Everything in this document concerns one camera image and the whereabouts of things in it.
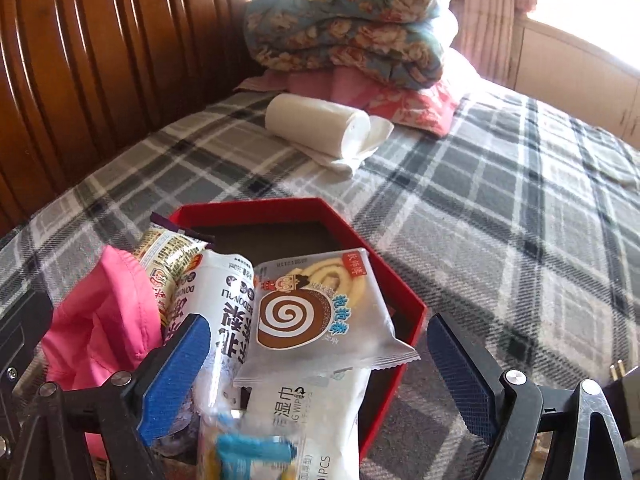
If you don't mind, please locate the pink fabric garment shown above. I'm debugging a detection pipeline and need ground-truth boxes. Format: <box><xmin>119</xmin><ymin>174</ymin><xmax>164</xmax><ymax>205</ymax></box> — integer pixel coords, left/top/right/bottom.
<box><xmin>39</xmin><ymin>244</ymin><xmax>165</xmax><ymax>461</ymax></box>

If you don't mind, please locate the clear plastic candy jar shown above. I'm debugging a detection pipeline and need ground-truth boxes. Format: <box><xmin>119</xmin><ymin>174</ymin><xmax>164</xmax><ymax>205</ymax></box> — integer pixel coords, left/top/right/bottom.
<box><xmin>196</xmin><ymin>410</ymin><xmax>305</xmax><ymax>480</ymax></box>

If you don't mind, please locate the white black-lettered snack packet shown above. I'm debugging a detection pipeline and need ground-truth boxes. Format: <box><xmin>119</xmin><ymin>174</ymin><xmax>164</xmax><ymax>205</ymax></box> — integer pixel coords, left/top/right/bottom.
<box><xmin>165</xmin><ymin>248</ymin><xmax>255</xmax><ymax>416</ymax></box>

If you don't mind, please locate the purple yellow snack packet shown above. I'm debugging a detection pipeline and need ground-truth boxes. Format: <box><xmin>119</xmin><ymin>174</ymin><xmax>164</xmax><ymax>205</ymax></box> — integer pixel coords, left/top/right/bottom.
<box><xmin>134</xmin><ymin>212</ymin><xmax>215</xmax><ymax>328</ymax></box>

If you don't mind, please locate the white wet wipes pack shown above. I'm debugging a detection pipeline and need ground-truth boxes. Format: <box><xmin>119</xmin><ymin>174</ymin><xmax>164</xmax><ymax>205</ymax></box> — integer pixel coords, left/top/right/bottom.
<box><xmin>246</xmin><ymin>368</ymin><xmax>370</xmax><ymax>479</ymax></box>

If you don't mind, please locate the swirl cake roll packet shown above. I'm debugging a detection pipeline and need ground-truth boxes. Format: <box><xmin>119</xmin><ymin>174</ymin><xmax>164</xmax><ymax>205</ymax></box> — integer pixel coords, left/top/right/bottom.
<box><xmin>234</xmin><ymin>247</ymin><xmax>420</xmax><ymax>387</ymax></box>

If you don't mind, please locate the black power plug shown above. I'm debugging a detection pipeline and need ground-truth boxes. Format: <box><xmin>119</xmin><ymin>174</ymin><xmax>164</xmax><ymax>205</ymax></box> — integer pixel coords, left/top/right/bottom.
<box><xmin>603</xmin><ymin>360</ymin><xmax>640</xmax><ymax>442</ymax></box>

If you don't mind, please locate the grey plaid fleece blanket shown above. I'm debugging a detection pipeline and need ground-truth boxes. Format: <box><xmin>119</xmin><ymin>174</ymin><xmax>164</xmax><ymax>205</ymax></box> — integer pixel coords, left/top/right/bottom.
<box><xmin>0</xmin><ymin>77</ymin><xmax>640</xmax><ymax>480</ymax></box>

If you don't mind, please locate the red hexagonal box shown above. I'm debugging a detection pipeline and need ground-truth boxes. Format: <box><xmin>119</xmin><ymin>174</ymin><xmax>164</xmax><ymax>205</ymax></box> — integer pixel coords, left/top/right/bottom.
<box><xmin>167</xmin><ymin>196</ymin><xmax>430</xmax><ymax>461</ymax></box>

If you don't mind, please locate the brown wooden headboard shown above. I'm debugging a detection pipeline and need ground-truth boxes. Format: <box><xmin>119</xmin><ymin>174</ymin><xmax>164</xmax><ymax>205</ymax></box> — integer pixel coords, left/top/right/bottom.
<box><xmin>1</xmin><ymin>0</ymin><xmax>256</xmax><ymax>232</ymax></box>

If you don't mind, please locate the pink floral pillow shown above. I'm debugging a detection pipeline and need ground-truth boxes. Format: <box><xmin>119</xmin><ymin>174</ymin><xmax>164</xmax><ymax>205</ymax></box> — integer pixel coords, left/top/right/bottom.
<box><xmin>238</xmin><ymin>65</ymin><xmax>478</xmax><ymax>138</ymax></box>

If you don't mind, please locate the white rolled towel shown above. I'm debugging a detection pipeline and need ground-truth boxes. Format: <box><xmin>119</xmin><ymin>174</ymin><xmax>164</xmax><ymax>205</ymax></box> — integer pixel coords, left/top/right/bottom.
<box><xmin>265</xmin><ymin>93</ymin><xmax>394</xmax><ymax>177</ymax></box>

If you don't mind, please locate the floral folded quilt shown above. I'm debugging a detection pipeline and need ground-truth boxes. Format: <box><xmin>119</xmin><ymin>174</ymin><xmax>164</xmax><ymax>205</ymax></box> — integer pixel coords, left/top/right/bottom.
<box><xmin>244</xmin><ymin>0</ymin><xmax>457</xmax><ymax>90</ymax></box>

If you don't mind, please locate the pink striped curtain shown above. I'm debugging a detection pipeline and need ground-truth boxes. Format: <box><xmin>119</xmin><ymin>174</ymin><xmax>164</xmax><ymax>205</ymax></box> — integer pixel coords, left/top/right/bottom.
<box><xmin>451</xmin><ymin>0</ymin><xmax>537</xmax><ymax>84</ymax></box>

